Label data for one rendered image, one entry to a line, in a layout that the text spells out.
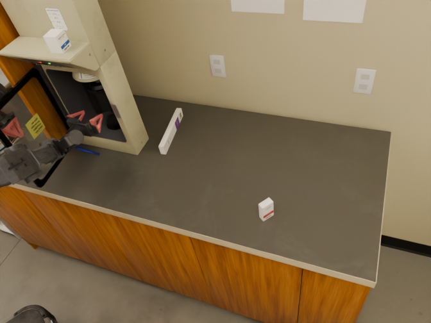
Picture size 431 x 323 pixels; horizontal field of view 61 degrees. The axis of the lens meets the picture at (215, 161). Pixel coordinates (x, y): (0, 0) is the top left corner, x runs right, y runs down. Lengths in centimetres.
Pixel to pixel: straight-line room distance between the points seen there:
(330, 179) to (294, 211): 21
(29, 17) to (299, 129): 114
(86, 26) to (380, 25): 101
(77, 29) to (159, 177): 65
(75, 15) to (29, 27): 24
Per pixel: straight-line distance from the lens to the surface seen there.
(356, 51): 153
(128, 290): 242
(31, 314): 234
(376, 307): 230
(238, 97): 179
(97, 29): 140
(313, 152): 158
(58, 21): 141
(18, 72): 166
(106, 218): 172
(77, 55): 133
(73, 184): 171
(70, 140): 144
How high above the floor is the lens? 209
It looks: 47 degrees down
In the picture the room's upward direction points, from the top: 11 degrees counter-clockwise
